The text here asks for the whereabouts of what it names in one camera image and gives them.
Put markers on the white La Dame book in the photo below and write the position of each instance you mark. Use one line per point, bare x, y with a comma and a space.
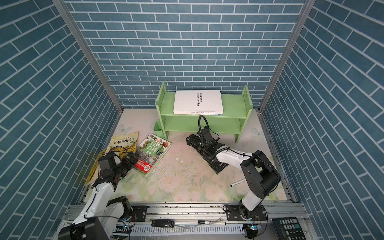
198, 101

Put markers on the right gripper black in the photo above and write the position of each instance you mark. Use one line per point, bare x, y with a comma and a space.
192, 137

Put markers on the black book yellow title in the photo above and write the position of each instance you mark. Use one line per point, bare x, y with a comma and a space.
217, 165

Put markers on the yellow cartoon history book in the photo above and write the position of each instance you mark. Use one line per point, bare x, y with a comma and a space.
124, 144

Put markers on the green nature encyclopedia book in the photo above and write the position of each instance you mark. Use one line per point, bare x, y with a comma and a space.
151, 151

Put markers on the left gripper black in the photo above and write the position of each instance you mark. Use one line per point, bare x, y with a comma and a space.
129, 164

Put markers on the green wooden shelf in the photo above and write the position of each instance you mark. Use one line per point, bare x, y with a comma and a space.
237, 110

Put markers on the space cover science magazine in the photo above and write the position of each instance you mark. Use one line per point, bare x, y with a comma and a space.
203, 113

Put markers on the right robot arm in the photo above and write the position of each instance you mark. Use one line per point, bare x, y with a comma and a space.
260, 174

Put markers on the black marker on rail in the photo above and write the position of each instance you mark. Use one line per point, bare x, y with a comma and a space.
202, 222

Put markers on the small green pen cup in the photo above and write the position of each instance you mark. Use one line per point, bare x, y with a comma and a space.
158, 131

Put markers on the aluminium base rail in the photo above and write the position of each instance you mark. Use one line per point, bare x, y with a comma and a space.
186, 216

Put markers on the blue white marker pen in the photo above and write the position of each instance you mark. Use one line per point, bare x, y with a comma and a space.
237, 183

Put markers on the black remote device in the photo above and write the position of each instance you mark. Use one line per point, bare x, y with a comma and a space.
163, 223

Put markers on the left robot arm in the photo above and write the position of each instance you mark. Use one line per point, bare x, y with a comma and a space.
101, 214

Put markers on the black calculator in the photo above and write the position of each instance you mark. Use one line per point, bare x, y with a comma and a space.
288, 229

